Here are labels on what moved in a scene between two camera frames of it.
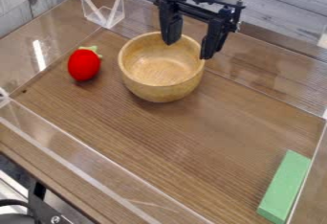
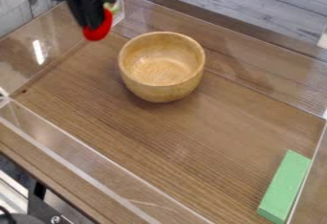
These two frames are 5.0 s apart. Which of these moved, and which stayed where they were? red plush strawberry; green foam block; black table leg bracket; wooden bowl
Moved: red plush strawberry
Stayed: wooden bowl; green foam block; black table leg bracket
